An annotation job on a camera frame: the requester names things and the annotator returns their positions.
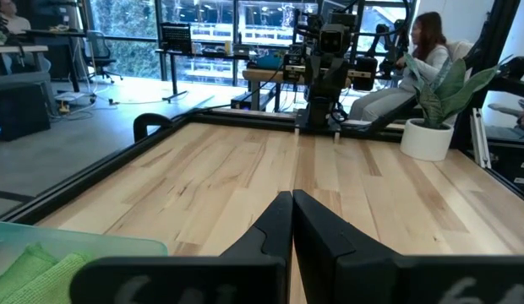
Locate white plant pot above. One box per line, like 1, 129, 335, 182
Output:
399, 117, 456, 162

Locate teal translucent plastic basket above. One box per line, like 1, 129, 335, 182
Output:
0, 221, 169, 282

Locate wooden background table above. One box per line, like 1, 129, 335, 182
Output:
242, 67, 352, 112

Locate black upright frame post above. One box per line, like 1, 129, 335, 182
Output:
450, 0, 521, 149

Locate green microfiber towel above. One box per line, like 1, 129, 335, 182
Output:
0, 242, 93, 304

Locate black office chair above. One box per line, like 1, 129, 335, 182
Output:
84, 30, 124, 84

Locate black aluminium table frame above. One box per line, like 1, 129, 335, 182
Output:
0, 107, 524, 225

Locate black computer tower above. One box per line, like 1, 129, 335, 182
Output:
0, 82, 52, 143

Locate silver aluminium bracket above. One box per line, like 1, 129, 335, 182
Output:
470, 107, 493, 170

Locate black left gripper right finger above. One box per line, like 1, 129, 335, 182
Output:
292, 188, 401, 304

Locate thin dark arm cable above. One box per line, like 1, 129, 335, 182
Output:
133, 95, 216, 143

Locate teal artificial plant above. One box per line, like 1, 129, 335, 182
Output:
403, 52, 513, 130

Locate black desk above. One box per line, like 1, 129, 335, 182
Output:
154, 46, 251, 103

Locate person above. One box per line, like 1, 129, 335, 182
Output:
0, 0, 34, 35
348, 11, 475, 123

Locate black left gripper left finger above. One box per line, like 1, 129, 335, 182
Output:
221, 190, 294, 304

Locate black monitor back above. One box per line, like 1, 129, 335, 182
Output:
160, 22, 193, 55

